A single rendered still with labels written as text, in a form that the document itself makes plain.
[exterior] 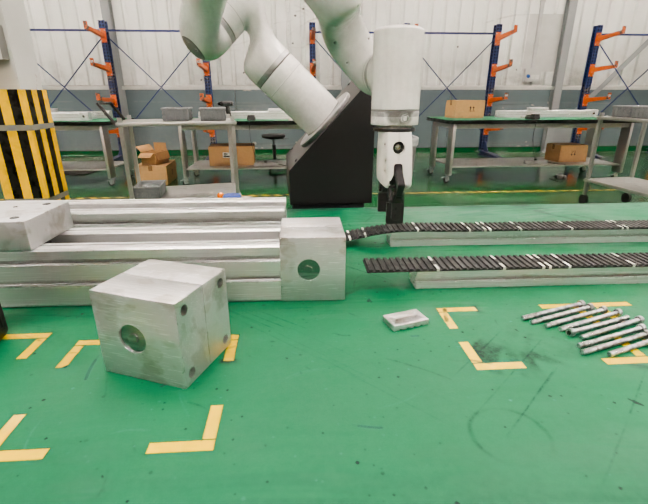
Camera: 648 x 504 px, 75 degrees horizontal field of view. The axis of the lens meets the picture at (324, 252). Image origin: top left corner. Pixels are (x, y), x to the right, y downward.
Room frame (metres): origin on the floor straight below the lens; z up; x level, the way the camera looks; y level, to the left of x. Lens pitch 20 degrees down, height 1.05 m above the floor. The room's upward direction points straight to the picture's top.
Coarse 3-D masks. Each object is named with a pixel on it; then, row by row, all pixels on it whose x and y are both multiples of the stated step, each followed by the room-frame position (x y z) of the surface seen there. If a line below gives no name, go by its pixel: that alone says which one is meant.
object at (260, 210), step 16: (80, 208) 0.78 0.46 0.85; (96, 208) 0.78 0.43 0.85; (112, 208) 0.73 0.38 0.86; (128, 208) 0.73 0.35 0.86; (144, 208) 0.73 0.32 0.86; (160, 208) 0.73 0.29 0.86; (176, 208) 0.73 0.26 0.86; (192, 208) 0.73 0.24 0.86; (208, 208) 0.73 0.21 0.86; (224, 208) 0.73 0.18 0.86; (240, 208) 0.73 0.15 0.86; (256, 208) 0.73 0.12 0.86; (272, 208) 0.73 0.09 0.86; (80, 224) 0.72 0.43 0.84; (96, 224) 0.71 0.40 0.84; (112, 224) 0.71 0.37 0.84; (128, 224) 0.71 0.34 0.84; (144, 224) 0.71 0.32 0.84; (160, 224) 0.71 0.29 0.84; (176, 224) 0.71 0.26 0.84; (192, 224) 0.72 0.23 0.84; (208, 224) 0.72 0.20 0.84; (224, 224) 0.72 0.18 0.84; (240, 224) 0.72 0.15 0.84; (256, 224) 0.72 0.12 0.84; (272, 224) 0.72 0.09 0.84
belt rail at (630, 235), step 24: (408, 240) 0.77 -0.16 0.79; (432, 240) 0.77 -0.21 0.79; (456, 240) 0.77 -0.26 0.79; (480, 240) 0.77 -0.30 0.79; (504, 240) 0.78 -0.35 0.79; (528, 240) 0.78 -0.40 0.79; (552, 240) 0.78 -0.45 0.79; (576, 240) 0.78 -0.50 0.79; (600, 240) 0.79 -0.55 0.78; (624, 240) 0.79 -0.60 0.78
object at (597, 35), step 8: (592, 32) 8.30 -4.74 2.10; (600, 32) 8.19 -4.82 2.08; (616, 32) 7.72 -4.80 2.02; (624, 32) 7.60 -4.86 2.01; (592, 40) 8.30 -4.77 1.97; (600, 40) 8.10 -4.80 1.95; (592, 48) 8.28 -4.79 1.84; (592, 56) 8.19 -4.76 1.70; (592, 64) 8.18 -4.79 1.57; (616, 64) 7.60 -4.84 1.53; (584, 72) 8.30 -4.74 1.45; (592, 72) 8.16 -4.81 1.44; (584, 80) 8.30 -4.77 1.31; (584, 88) 8.28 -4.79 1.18; (584, 96) 8.18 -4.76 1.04; (608, 96) 7.59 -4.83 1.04; (632, 96) 8.32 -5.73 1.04; (584, 104) 8.18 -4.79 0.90; (600, 112) 8.26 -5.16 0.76; (576, 128) 8.28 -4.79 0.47; (584, 128) 8.02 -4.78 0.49; (576, 136) 8.19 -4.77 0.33
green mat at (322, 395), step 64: (384, 256) 0.71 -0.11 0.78; (64, 320) 0.48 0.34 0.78; (256, 320) 0.48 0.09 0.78; (320, 320) 0.48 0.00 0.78; (512, 320) 0.48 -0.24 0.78; (576, 320) 0.48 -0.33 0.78; (0, 384) 0.35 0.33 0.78; (64, 384) 0.35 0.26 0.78; (128, 384) 0.35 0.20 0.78; (192, 384) 0.35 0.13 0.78; (256, 384) 0.35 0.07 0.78; (320, 384) 0.35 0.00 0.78; (384, 384) 0.35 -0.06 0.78; (448, 384) 0.35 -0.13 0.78; (512, 384) 0.35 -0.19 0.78; (576, 384) 0.35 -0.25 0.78; (640, 384) 0.35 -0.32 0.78; (0, 448) 0.27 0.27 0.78; (64, 448) 0.27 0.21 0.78; (128, 448) 0.27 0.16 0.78; (256, 448) 0.27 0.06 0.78; (320, 448) 0.27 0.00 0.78; (384, 448) 0.27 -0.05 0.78; (448, 448) 0.27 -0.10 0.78; (512, 448) 0.27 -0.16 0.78; (576, 448) 0.27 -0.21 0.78; (640, 448) 0.27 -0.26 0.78
